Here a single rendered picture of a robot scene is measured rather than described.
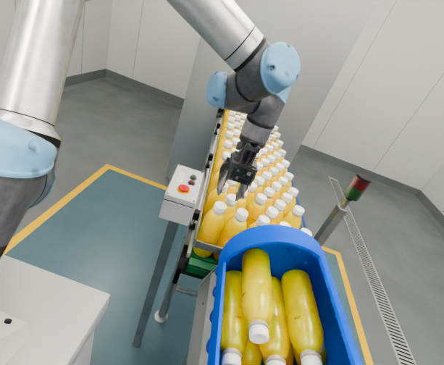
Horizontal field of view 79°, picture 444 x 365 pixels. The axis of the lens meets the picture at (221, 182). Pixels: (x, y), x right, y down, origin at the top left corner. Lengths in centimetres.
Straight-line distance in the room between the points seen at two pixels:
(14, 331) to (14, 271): 14
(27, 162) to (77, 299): 26
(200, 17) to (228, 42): 5
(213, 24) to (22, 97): 31
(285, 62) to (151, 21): 466
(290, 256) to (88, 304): 47
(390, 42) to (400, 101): 91
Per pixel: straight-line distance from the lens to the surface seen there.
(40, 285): 55
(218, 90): 59
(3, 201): 37
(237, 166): 70
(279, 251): 73
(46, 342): 50
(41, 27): 55
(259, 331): 60
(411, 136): 549
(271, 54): 48
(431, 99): 540
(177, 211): 87
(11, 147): 36
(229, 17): 49
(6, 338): 46
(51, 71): 53
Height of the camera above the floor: 160
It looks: 31 degrees down
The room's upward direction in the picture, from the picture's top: 21 degrees clockwise
